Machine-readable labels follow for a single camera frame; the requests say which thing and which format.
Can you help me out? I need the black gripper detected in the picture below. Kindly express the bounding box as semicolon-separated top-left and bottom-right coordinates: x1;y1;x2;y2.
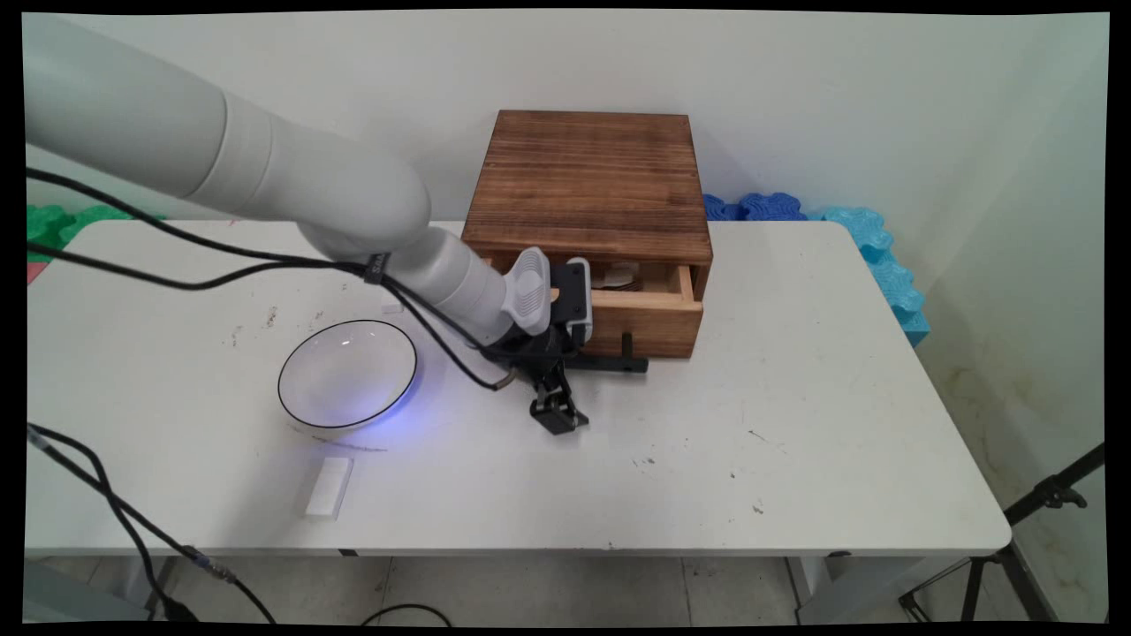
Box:
482;322;591;436

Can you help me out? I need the black drawer handle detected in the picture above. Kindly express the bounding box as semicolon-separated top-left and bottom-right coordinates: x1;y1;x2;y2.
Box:
565;332;649;375

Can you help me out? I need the wooden drawer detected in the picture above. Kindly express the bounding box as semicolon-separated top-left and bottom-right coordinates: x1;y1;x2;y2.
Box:
482;254;706;360

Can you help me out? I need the beige brown round object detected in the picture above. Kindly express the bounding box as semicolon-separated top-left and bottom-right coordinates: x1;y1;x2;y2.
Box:
590;262;643;293

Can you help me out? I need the white bowl black rim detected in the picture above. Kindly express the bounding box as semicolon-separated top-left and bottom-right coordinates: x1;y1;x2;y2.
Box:
277;320;419;430

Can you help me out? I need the brown wooden cabinet box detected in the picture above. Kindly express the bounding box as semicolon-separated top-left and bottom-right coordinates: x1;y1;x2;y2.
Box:
459;110;714;306

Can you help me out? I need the white rectangular block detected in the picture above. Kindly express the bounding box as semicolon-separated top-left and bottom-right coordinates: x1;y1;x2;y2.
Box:
305;457;355;520

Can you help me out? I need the dark blue foam mat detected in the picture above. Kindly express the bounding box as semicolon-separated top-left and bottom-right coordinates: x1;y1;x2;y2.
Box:
702;192;808;223

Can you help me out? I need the grey table leg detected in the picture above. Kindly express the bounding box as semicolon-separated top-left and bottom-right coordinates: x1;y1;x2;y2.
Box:
124;556;188;621
785;554;851;623

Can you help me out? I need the cyan foam mat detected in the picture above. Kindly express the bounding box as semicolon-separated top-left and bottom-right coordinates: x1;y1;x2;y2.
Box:
804;206;931;348

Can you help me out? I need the black tripod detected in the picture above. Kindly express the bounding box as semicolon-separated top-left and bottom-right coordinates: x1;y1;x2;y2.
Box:
898;442;1107;625

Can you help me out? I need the green foam mat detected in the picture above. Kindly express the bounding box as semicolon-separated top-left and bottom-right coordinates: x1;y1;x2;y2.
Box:
27;204;167;263

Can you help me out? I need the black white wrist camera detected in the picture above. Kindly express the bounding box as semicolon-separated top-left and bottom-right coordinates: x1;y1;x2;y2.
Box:
549;257;594;346

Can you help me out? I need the black floor cable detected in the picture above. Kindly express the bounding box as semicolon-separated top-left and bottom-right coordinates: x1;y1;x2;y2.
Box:
361;603;453;628

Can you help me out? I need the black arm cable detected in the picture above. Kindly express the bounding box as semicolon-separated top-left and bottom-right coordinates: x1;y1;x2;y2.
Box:
25;240;519;392
25;166;496;354

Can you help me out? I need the black hanging cable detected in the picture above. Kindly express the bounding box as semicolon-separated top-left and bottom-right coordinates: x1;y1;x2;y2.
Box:
25;422;278;625

